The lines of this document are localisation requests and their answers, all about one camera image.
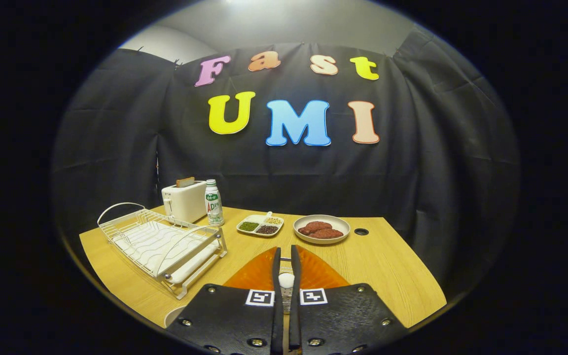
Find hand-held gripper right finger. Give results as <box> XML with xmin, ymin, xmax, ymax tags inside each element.
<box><xmin>289</xmin><ymin>245</ymin><xmax>409</xmax><ymax>355</ymax></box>

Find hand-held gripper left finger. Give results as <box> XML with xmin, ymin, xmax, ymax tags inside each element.
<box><xmin>166</xmin><ymin>247</ymin><xmax>284</xmax><ymax>355</ymax></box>

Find beige round plate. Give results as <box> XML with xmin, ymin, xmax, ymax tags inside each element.
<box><xmin>164</xmin><ymin>306</ymin><xmax>187</xmax><ymax>329</ymax></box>

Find white wire dish rack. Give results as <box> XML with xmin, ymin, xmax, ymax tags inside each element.
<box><xmin>97</xmin><ymin>202</ymin><xmax>228</xmax><ymax>300</ymax></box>

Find white divided snack dish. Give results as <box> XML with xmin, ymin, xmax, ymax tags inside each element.
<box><xmin>236</xmin><ymin>212</ymin><xmax>284</xmax><ymax>238</ymax></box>

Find beige plate with meat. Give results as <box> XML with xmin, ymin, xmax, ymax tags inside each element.
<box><xmin>293</xmin><ymin>214</ymin><xmax>351</xmax><ymax>245</ymax></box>

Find red meat piece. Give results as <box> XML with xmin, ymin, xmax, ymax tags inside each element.
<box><xmin>309</xmin><ymin>228</ymin><xmax>344</xmax><ymax>240</ymax></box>
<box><xmin>298</xmin><ymin>221</ymin><xmax>333</xmax><ymax>235</ymax></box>

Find white green-label drink bottle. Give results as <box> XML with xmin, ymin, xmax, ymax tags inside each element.
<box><xmin>205</xmin><ymin>179</ymin><xmax>225</xmax><ymax>227</ymax></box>

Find white toaster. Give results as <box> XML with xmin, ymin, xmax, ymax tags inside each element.
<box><xmin>161</xmin><ymin>180</ymin><xmax>208</xmax><ymax>224</ymax></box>

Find black backdrop cloth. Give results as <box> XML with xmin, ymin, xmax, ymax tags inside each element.
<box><xmin>51</xmin><ymin>27</ymin><xmax>520</xmax><ymax>301</ymax></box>

